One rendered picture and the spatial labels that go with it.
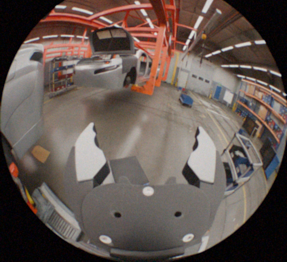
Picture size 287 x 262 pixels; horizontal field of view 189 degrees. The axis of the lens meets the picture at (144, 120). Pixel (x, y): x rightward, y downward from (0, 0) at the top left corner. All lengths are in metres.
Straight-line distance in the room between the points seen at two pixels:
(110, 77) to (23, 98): 1.76
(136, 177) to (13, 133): 1.32
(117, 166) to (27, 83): 1.24
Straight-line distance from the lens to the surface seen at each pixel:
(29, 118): 1.01
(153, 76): 2.92
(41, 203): 1.52
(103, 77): 2.13
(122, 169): 1.11
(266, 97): 10.56
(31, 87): 0.98
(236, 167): 1.16
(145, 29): 3.35
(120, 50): 3.09
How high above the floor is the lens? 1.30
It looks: 30 degrees down
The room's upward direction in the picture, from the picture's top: 11 degrees clockwise
